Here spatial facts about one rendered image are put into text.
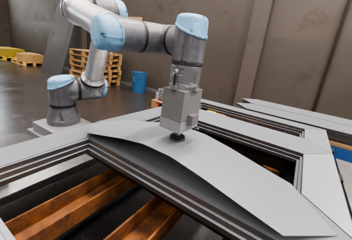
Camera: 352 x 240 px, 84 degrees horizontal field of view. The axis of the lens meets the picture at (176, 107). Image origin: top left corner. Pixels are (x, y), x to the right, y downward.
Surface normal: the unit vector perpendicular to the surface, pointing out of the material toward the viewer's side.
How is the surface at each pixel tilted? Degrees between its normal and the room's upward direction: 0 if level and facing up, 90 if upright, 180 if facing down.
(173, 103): 90
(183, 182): 0
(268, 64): 90
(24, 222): 90
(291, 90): 90
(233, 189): 13
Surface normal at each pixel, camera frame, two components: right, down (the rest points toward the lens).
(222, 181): 0.30, -0.87
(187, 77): 0.08, 0.29
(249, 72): -0.51, 0.18
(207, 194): 0.12, -0.95
